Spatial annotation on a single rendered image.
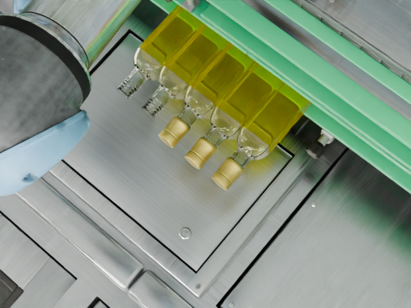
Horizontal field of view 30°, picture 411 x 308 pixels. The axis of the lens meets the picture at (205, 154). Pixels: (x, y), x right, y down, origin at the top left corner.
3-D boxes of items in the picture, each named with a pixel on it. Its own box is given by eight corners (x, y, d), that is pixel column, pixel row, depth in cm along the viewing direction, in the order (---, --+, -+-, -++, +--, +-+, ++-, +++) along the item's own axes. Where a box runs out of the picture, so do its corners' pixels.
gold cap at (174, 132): (175, 120, 132) (158, 139, 131) (173, 112, 128) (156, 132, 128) (191, 132, 131) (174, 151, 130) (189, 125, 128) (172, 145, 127)
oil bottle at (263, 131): (309, 58, 135) (232, 148, 131) (311, 44, 129) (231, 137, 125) (336, 76, 133) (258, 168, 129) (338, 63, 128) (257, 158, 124)
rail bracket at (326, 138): (345, 102, 141) (300, 156, 138) (350, 88, 134) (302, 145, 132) (362, 115, 140) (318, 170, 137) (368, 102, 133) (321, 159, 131)
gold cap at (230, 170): (225, 157, 128) (208, 176, 127) (230, 156, 125) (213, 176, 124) (240, 171, 129) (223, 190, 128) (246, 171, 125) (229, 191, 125)
